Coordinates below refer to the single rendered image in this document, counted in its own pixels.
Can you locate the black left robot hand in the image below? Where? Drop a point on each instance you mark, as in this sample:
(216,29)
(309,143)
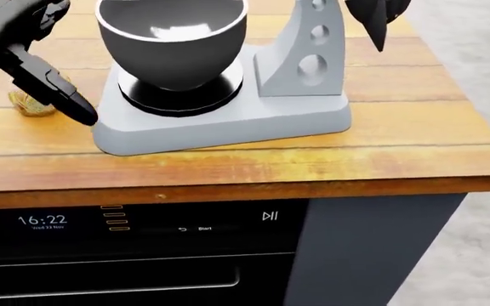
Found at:
(53,87)

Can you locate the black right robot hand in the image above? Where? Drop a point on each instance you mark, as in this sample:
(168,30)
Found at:
(377,19)

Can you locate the golden brown bread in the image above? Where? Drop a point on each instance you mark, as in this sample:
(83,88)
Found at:
(28,103)

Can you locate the steel mixer bowl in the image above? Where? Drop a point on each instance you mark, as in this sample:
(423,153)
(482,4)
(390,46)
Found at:
(172,41)

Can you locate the grey stand mixer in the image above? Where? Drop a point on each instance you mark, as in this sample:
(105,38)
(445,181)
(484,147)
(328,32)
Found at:
(236,114)

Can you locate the black built-in oven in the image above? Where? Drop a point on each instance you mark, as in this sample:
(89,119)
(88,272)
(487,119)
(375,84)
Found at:
(134,252)

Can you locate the dark grey counter cabinet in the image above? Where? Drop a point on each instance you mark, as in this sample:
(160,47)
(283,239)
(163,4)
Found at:
(368,245)

